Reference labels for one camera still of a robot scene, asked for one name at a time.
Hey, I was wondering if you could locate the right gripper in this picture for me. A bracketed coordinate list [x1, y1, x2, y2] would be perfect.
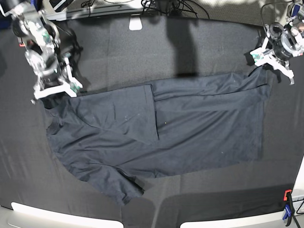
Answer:
[30, 52, 83, 104]

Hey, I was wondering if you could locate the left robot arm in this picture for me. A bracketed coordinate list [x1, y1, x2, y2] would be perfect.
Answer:
[250, 0, 304, 85]

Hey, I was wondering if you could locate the dark grey t-shirt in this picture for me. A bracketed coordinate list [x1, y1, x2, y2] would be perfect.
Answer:
[42, 67, 271, 205]

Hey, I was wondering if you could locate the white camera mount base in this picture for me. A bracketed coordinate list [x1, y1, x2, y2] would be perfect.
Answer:
[129, 15, 143, 31]

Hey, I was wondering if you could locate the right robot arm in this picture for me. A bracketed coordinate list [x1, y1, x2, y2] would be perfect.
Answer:
[0, 0, 83, 103]

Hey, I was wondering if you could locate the black table cloth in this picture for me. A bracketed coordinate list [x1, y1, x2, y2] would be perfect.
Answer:
[0, 17, 304, 228]

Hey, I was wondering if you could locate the black cable bundle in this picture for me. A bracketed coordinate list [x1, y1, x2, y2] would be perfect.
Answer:
[80, 0, 214, 19]

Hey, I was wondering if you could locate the aluminium frame rail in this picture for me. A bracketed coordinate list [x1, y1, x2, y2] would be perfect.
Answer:
[46, 5, 143, 21]

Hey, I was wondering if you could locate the red blue clamp near right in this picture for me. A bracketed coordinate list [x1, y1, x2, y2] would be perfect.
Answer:
[282, 189, 301, 228]

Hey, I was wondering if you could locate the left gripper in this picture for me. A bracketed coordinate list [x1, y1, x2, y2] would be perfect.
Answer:
[250, 30, 304, 85]

